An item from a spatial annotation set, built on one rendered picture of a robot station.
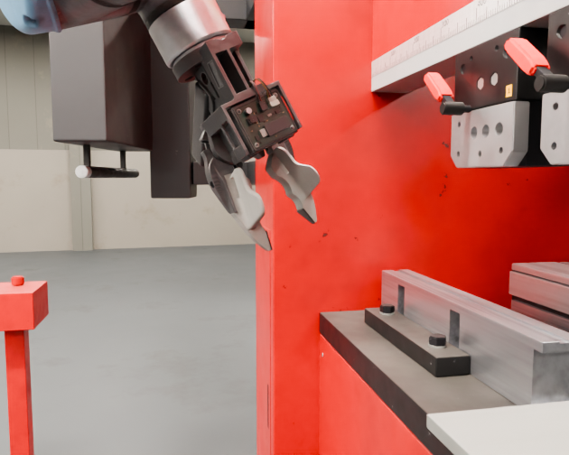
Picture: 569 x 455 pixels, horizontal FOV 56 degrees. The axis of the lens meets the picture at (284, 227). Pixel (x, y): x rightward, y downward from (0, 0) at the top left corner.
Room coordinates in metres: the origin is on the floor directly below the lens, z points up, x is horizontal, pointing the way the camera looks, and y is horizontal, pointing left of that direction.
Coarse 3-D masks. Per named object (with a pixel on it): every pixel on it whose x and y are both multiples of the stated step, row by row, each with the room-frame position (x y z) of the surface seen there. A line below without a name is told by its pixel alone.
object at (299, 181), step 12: (276, 156) 0.59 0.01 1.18; (288, 156) 0.57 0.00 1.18; (276, 168) 0.59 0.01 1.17; (288, 168) 0.59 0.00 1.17; (300, 168) 0.57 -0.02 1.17; (312, 168) 0.56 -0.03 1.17; (276, 180) 0.60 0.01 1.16; (288, 180) 0.59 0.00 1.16; (300, 180) 0.59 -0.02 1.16; (312, 180) 0.57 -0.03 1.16; (288, 192) 0.60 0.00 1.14; (300, 192) 0.60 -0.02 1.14; (300, 204) 0.60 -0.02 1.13; (312, 204) 0.60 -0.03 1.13; (312, 216) 0.60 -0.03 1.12
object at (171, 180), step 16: (160, 64) 1.59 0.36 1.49; (160, 80) 1.59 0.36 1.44; (176, 80) 1.59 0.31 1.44; (160, 96) 1.59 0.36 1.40; (176, 96) 1.59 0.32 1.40; (192, 96) 1.66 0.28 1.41; (160, 112) 1.59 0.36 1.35; (176, 112) 1.59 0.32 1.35; (192, 112) 1.65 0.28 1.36; (160, 128) 1.59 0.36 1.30; (176, 128) 1.59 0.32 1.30; (192, 128) 1.65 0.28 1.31; (160, 144) 1.59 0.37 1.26; (176, 144) 1.59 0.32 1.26; (160, 160) 1.59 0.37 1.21; (176, 160) 1.59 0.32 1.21; (192, 160) 1.64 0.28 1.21; (160, 176) 1.59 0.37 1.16; (176, 176) 1.59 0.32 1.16; (160, 192) 1.59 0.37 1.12; (176, 192) 1.59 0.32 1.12; (192, 192) 1.63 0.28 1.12
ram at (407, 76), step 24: (384, 0) 1.08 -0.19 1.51; (408, 0) 0.97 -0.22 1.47; (432, 0) 0.88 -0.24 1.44; (456, 0) 0.81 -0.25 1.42; (528, 0) 0.64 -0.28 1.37; (552, 0) 0.60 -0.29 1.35; (384, 24) 1.08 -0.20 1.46; (408, 24) 0.97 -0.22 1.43; (432, 24) 0.88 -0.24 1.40; (480, 24) 0.74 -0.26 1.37; (504, 24) 0.69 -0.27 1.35; (528, 24) 0.65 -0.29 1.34; (384, 48) 1.08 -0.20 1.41; (432, 48) 0.88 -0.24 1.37; (456, 48) 0.80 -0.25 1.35; (384, 72) 1.07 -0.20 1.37; (408, 72) 0.96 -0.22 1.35
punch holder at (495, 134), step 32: (512, 32) 0.67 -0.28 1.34; (544, 32) 0.66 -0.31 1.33; (480, 64) 0.73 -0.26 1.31; (512, 64) 0.66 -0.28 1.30; (480, 96) 0.73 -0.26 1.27; (512, 96) 0.66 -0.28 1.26; (480, 128) 0.72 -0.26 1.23; (512, 128) 0.66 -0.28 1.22; (480, 160) 0.72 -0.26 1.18; (512, 160) 0.67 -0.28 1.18; (544, 160) 0.67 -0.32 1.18
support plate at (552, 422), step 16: (432, 416) 0.35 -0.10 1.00; (448, 416) 0.35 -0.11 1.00; (464, 416) 0.35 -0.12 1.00; (480, 416) 0.35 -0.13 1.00; (496, 416) 0.35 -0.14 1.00; (512, 416) 0.35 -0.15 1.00; (528, 416) 0.35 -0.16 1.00; (544, 416) 0.35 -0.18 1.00; (560, 416) 0.35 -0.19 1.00; (432, 432) 0.34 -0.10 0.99; (448, 432) 0.32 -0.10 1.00; (464, 432) 0.32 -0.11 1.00; (480, 432) 0.32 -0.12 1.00; (496, 432) 0.32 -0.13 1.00; (512, 432) 0.32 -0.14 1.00; (528, 432) 0.32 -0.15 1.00; (544, 432) 0.32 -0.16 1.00; (560, 432) 0.32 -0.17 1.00; (448, 448) 0.32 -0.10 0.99; (464, 448) 0.31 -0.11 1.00; (480, 448) 0.31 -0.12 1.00; (496, 448) 0.31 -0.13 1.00; (512, 448) 0.31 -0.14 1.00; (528, 448) 0.31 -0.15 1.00; (544, 448) 0.31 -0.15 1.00; (560, 448) 0.31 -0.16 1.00
